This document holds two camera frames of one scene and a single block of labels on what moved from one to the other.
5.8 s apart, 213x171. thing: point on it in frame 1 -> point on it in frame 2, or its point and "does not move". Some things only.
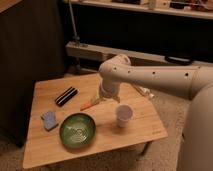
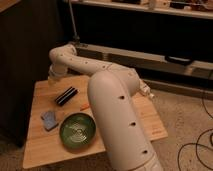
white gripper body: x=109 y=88 -> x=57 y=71
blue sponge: x=49 y=118 does not move
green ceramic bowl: x=77 y=130 does not move
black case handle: x=178 y=60 does not move
